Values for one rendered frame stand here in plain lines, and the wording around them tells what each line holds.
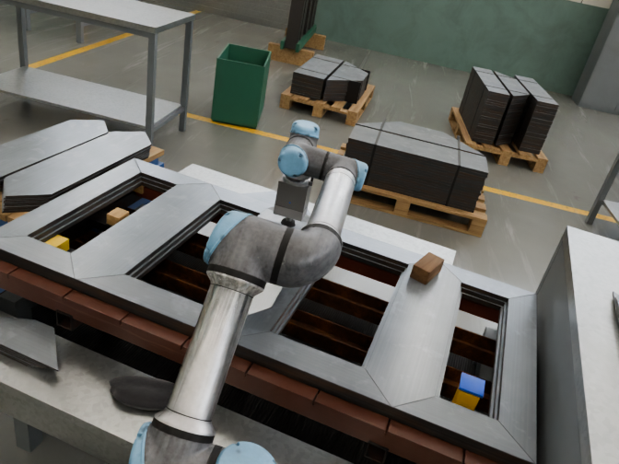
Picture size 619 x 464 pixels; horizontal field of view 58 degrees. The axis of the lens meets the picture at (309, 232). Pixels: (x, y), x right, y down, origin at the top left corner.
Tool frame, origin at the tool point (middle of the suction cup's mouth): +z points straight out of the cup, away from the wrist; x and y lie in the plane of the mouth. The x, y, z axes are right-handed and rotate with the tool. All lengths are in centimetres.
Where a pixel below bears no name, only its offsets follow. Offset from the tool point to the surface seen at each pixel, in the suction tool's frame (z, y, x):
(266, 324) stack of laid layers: 16.1, -4.0, 24.8
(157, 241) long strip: 15.9, 38.8, 2.9
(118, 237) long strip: 16, 50, 7
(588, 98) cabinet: 85, -258, -748
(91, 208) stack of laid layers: 19, 68, -9
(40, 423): 69, 57, 38
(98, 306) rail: 20, 40, 34
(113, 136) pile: 17, 92, -62
